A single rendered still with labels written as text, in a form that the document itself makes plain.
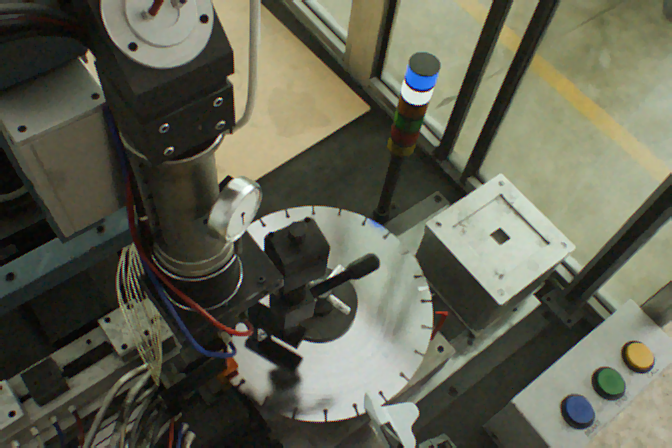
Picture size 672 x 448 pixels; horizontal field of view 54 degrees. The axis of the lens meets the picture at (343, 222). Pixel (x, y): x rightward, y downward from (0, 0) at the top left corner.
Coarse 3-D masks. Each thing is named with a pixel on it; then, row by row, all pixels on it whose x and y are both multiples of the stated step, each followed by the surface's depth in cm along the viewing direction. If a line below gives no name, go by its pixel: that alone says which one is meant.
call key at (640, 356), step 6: (630, 348) 101; (636, 348) 101; (642, 348) 101; (648, 348) 101; (630, 354) 100; (636, 354) 100; (642, 354) 100; (648, 354) 101; (630, 360) 100; (636, 360) 100; (642, 360) 100; (648, 360) 100; (636, 366) 100; (642, 366) 99; (648, 366) 100
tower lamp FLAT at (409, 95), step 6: (402, 84) 96; (408, 84) 94; (402, 90) 96; (408, 90) 95; (414, 90) 94; (432, 90) 95; (402, 96) 97; (408, 96) 95; (414, 96) 95; (420, 96) 95; (426, 96) 95; (408, 102) 96; (414, 102) 96; (420, 102) 96; (426, 102) 96
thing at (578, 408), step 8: (568, 400) 96; (576, 400) 96; (584, 400) 96; (568, 408) 95; (576, 408) 95; (584, 408) 95; (592, 408) 95; (568, 416) 95; (576, 416) 95; (584, 416) 95; (592, 416) 95
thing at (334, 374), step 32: (256, 224) 100; (288, 224) 101; (320, 224) 101; (352, 224) 102; (352, 256) 99; (384, 256) 100; (384, 288) 97; (416, 288) 98; (384, 320) 94; (416, 320) 95; (256, 352) 90; (288, 352) 91; (320, 352) 91; (352, 352) 92; (384, 352) 92; (256, 384) 88; (288, 384) 88; (320, 384) 89; (352, 384) 89; (384, 384) 90; (288, 416) 86; (320, 416) 87; (352, 416) 87
